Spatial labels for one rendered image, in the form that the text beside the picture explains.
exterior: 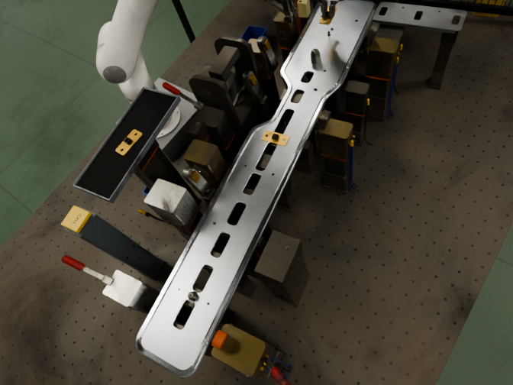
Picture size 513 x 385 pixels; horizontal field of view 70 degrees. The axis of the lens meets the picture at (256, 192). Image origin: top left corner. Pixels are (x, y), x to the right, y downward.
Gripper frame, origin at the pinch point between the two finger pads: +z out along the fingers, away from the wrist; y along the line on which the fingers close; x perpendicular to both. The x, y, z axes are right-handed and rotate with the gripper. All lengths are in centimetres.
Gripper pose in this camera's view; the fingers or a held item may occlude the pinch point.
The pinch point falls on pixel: (327, 8)
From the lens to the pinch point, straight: 138.6
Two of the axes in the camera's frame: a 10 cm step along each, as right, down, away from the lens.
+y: 8.8, 3.0, -3.6
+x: 4.3, -8.4, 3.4
